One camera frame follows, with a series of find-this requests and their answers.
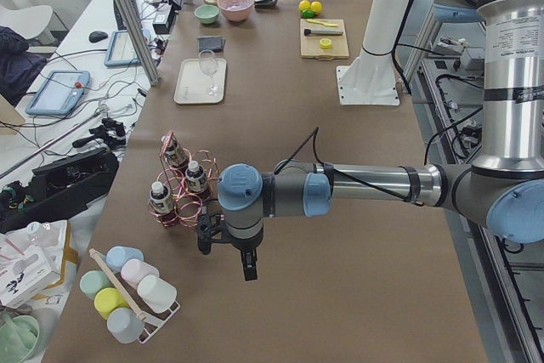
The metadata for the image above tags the blue cup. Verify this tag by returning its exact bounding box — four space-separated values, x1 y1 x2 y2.
105 246 144 272

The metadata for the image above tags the green bowl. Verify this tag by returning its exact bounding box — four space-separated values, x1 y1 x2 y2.
194 4 220 25

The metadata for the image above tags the tea bottle back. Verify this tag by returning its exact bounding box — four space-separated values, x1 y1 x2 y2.
164 137 190 169

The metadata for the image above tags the cream rabbit tray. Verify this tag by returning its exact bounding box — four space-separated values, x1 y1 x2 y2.
173 58 227 105

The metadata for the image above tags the half lemon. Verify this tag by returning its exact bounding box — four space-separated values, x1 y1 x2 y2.
319 37 332 49

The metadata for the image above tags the pink cup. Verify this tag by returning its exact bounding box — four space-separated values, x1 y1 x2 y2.
121 258 160 289

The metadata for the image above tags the tea bottle white cap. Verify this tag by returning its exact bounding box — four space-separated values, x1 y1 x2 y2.
185 160 209 194

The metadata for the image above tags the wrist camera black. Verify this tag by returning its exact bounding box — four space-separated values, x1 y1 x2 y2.
195 212 231 255

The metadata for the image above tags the white cup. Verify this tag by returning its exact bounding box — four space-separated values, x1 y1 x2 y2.
137 275 178 313

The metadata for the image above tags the blue teach pendant near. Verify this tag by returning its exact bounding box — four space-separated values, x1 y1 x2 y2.
25 70 90 116

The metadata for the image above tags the clear wine glass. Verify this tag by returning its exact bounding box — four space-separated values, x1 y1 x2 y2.
199 49 218 96

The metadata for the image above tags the blue teach pendant far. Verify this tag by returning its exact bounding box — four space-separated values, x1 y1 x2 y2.
104 30 140 68

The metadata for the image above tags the green cup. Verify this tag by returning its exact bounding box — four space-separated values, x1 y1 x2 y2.
79 269 113 300

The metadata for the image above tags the bamboo cutting board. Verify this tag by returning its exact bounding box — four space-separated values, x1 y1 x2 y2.
300 19 349 60

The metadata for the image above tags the black computer mouse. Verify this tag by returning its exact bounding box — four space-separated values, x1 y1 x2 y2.
88 31 109 43

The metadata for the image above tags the steel muddler black tip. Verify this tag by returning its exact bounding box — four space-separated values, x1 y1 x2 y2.
303 28 343 37

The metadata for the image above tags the grey folded cloth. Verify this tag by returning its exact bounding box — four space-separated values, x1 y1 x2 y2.
197 36 225 52

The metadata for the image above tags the yellow cup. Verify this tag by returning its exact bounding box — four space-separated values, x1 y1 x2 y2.
93 287 129 320

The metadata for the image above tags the black equipment case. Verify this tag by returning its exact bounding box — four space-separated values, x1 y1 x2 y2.
1 147 119 234

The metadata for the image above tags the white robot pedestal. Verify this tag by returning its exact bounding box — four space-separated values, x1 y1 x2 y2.
337 0 410 106

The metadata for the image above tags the grey cup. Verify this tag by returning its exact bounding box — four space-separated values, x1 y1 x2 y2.
107 308 145 344

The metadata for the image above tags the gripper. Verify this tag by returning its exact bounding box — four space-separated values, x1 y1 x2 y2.
226 221 264 281

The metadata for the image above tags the copper wire bottle basket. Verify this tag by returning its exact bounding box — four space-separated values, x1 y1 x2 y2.
149 130 219 229

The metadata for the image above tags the pink bowl of ice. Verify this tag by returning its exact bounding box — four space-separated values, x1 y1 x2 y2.
218 0 254 22

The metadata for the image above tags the blue teach pendant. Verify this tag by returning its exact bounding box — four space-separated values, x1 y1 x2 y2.
25 70 90 116
104 30 140 68

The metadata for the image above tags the tea bottle front left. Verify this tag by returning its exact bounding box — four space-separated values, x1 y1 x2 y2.
149 181 176 226

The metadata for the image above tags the aluminium frame post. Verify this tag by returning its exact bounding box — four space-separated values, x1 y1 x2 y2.
114 0 160 86

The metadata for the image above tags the metal ice scoop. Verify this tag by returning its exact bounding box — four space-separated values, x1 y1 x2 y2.
254 0 280 9

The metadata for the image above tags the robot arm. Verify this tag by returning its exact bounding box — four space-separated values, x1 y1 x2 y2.
218 0 543 281

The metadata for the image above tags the yellow plastic knife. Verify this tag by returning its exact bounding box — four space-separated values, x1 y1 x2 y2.
305 19 338 27

